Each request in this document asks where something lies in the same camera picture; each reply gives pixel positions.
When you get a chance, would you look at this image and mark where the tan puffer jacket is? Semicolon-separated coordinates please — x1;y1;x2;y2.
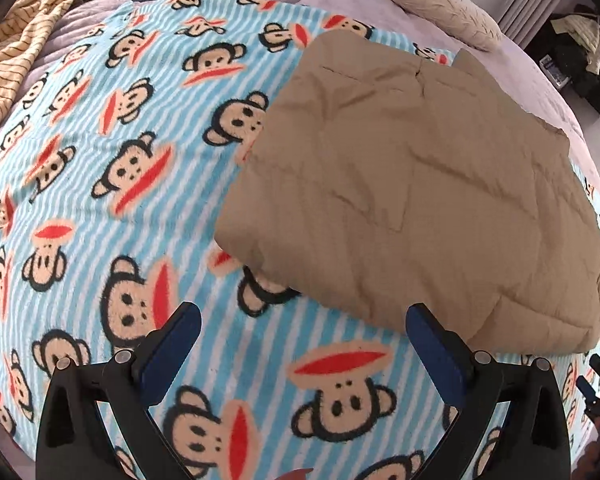
214;32;600;354

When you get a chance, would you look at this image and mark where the pile of dark clothes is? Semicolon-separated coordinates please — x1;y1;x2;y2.
546;6;600;114

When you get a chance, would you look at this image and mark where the blue striped monkey blanket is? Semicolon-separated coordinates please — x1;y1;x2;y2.
0;0;600;479

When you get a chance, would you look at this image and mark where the yellow striped garment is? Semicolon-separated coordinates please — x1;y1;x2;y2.
0;0;76;123

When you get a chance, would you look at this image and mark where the cream round knit pillow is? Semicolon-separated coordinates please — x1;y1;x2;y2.
391;0;503;52

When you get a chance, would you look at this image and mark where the lavender bed sheet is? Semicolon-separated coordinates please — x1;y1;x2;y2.
17;0;600;188

